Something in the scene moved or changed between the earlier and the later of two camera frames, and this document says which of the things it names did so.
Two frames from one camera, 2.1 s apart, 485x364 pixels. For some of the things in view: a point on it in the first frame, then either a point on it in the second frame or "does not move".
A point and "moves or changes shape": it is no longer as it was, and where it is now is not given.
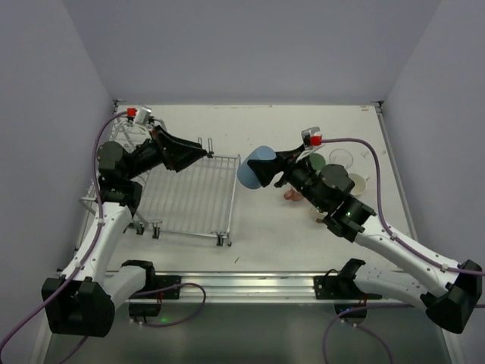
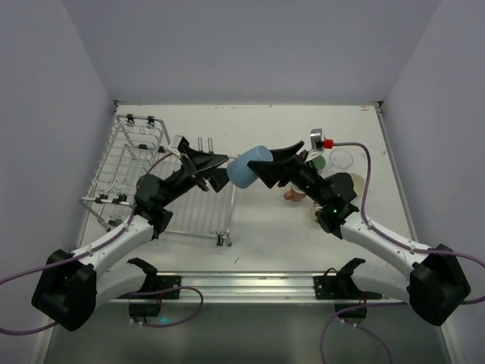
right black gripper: [286, 167] does not move
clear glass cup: [342, 157] does not move
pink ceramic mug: [292, 195] does not move
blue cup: [245, 174] moves or changes shape
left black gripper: [165, 148] -> [192, 170]
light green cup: [317, 161] does not move
